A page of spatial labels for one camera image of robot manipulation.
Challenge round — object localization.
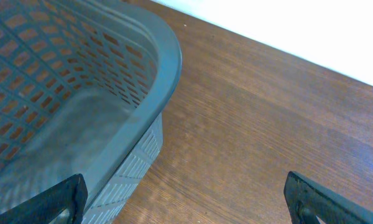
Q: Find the grey plastic lattice basket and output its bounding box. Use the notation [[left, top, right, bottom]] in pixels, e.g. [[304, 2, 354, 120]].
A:
[[0, 0, 182, 223]]

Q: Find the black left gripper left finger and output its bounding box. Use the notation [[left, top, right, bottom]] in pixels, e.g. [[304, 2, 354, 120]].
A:
[[0, 174, 88, 224]]

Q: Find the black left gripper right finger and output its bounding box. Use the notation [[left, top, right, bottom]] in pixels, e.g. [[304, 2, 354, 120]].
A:
[[283, 171, 373, 224]]

